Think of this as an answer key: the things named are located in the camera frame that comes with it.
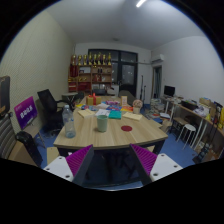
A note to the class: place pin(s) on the black office chair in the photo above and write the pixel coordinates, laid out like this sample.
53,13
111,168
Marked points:
50,106

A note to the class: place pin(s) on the colourful blue book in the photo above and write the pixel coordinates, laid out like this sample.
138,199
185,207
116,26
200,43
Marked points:
87,107
113,107

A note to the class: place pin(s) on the white wall air conditioner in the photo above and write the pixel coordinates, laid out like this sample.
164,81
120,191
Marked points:
158,58

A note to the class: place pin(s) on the white book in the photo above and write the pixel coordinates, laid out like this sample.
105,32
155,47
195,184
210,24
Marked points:
102,112

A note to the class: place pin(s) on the white round stool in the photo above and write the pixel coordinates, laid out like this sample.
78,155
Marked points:
189,127

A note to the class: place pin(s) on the red orange book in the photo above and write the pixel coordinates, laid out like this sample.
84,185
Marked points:
127,108

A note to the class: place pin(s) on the black stand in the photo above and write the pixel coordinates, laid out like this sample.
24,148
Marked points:
142,88

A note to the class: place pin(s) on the dark glass door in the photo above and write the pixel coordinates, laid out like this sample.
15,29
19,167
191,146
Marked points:
128,71

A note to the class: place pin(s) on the ceiling light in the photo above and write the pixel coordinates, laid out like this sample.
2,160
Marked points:
140,3

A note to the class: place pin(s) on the wooden side desk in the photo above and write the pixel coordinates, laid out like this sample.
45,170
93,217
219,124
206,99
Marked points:
196,115

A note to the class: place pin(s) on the pale green cup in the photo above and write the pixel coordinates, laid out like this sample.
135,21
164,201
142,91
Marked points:
102,124

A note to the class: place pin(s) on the small orange box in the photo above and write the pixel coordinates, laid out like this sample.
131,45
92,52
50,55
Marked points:
124,101

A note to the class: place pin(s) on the black computer monitor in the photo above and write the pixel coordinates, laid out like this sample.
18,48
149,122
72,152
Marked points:
169,90

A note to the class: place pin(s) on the wooden shelf unit with trophies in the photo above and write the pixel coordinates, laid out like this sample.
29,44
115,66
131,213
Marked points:
90,76

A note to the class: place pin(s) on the purple sign board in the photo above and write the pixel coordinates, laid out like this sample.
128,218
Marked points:
25,112

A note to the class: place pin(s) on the clear plastic water bottle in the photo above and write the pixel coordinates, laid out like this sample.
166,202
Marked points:
69,126

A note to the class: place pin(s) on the small pink box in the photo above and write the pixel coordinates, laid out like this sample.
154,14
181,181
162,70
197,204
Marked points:
112,102

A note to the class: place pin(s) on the grey striped chair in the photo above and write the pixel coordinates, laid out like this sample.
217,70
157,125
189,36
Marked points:
6,136

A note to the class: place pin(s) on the beige book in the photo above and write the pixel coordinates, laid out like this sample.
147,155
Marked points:
86,113
132,116

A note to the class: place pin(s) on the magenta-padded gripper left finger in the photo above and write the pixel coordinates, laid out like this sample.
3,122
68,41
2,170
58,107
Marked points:
78,160

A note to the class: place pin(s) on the yellow gift box red ribbon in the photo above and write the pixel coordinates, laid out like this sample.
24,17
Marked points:
93,100

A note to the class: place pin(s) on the teal book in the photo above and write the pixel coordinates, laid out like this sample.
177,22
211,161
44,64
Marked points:
115,115

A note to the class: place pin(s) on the pink flowers in white pot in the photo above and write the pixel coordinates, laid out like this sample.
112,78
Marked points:
137,106

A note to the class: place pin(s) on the black bag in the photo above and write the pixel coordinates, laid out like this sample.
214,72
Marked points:
28,145

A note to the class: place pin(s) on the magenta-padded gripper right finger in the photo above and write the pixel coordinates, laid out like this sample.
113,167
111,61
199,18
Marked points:
145,159

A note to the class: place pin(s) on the flat round red coaster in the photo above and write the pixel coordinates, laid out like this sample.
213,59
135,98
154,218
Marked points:
126,128

